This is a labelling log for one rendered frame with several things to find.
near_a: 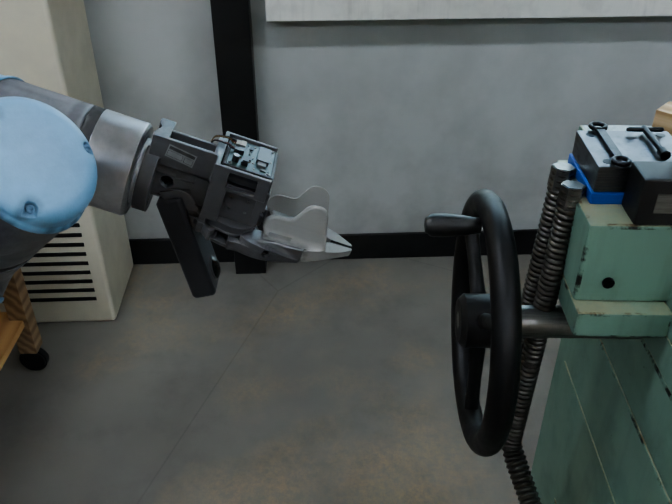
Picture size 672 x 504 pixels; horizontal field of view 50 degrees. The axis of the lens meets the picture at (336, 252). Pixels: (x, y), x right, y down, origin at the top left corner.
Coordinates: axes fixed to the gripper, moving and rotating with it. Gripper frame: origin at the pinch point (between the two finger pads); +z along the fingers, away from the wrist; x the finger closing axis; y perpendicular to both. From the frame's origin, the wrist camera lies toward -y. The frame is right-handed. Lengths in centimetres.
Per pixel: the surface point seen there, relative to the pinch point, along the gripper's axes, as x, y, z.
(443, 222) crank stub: 3.0, 5.4, 9.6
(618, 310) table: -3.1, 5.3, 28.0
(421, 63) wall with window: 135, -19, 29
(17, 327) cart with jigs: 75, -96, -49
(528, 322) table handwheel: 1.0, -1.8, 22.8
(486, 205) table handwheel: 3.3, 8.6, 12.9
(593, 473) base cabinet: 2.4, -22.0, 43.3
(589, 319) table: -3.7, 3.7, 25.5
